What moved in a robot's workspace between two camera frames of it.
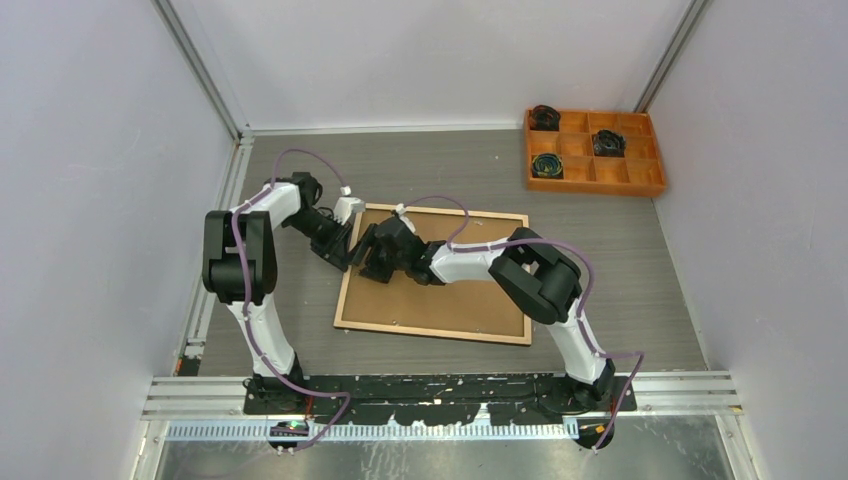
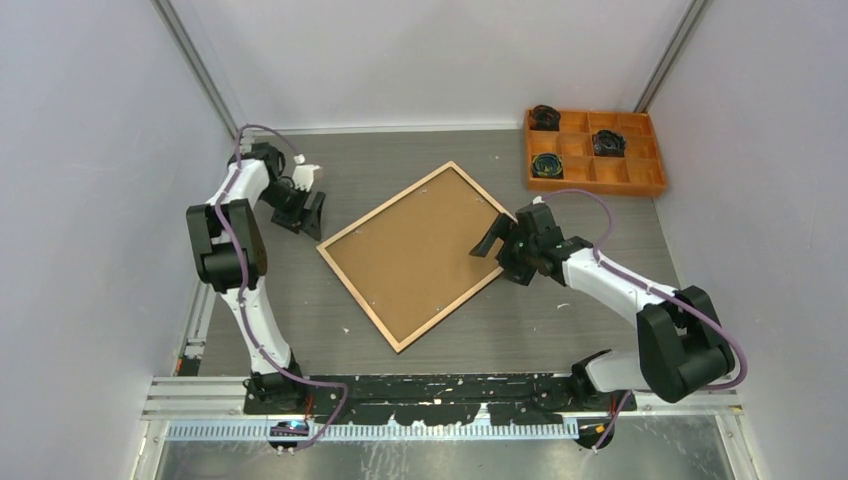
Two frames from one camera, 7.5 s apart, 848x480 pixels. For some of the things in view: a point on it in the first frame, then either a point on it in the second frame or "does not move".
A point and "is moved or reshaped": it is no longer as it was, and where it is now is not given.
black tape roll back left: (546, 118) does not move
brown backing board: (479, 307) is moved or reshaped
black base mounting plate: (442, 399) does not move
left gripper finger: (339, 254) -> (313, 225)
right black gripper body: (382, 266) -> (517, 255)
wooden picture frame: (338, 323) -> (359, 302)
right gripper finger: (363, 245) -> (498, 229)
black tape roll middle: (609, 144) does not move
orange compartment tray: (639, 172) does not move
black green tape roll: (547, 165) does not move
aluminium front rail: (213, 408) does not move
